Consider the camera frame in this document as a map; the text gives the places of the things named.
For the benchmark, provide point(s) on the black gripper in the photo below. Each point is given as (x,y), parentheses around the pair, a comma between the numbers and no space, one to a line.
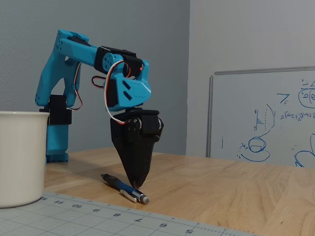
(123,137)

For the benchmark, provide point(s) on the blue black pen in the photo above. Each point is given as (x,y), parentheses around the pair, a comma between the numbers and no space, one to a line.
(115,183)

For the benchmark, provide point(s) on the grey gridded cutting mat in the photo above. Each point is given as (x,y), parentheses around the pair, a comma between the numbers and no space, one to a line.
(73,221)

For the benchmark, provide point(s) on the white ceramic mug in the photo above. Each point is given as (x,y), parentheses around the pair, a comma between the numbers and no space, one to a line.
(22,157)

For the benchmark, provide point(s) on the grey backdrop board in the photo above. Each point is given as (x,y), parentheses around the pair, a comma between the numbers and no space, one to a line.
(135,29)

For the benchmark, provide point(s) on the whiteboard with blue drawings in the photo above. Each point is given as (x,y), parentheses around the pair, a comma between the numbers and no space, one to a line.
(246,103)

